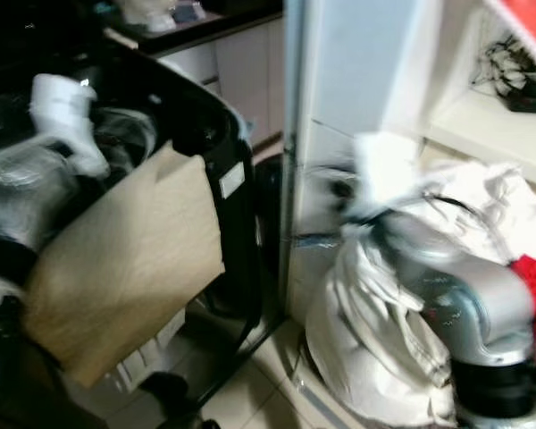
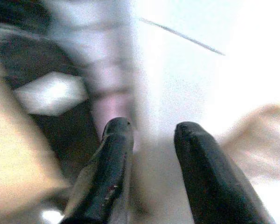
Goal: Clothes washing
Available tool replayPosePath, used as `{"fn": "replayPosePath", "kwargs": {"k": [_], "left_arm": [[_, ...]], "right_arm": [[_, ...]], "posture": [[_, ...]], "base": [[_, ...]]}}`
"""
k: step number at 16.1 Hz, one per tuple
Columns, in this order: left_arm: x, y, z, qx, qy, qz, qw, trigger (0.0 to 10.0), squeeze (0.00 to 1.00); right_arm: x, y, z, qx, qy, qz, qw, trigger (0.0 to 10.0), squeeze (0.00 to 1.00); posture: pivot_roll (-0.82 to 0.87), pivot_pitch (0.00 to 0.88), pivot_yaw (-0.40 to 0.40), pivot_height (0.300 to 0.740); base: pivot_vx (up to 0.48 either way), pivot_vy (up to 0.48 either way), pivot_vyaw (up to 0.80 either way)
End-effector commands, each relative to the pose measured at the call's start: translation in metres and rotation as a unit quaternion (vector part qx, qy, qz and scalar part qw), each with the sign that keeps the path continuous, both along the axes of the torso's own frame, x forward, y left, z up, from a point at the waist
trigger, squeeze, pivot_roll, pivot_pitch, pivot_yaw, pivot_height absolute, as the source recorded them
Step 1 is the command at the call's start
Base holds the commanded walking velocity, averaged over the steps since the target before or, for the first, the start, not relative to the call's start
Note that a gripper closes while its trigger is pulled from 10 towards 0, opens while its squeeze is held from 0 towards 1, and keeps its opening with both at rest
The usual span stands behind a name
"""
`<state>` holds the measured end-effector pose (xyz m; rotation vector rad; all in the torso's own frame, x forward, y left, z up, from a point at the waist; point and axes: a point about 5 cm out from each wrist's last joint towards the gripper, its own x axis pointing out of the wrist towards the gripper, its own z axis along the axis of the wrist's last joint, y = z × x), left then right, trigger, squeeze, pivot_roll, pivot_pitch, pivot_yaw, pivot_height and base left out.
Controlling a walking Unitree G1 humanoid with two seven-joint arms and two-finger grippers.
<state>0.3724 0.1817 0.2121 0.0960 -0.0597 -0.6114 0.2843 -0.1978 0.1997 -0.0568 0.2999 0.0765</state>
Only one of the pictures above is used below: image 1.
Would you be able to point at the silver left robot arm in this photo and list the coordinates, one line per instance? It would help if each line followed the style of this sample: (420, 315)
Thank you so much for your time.
(18, 192)

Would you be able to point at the white label sticker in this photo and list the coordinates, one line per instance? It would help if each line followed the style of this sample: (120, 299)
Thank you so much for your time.
(232, 180)

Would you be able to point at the white shelf unit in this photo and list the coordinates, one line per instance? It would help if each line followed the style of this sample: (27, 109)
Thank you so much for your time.
(348, 71)

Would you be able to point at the beige base cabinet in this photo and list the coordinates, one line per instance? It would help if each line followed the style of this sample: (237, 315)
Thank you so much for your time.
(237, 76)

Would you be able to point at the dark kitchen countertop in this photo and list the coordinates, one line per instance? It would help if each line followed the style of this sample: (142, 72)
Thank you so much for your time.
(214, 25)

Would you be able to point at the red garment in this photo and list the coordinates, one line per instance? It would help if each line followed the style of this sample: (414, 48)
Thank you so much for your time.
(534, 277)

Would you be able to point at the brown cardboard sheet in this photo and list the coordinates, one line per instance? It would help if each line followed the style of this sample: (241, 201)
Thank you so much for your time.
(134, 268)

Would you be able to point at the red cloth with white trim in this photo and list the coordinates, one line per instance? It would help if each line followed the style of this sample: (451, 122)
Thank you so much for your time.
(527, 31)

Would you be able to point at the white object on counter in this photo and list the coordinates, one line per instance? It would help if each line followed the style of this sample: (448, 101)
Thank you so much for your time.
(150, 13)

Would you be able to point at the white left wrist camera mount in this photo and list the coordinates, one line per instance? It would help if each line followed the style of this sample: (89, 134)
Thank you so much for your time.
(58, 107)

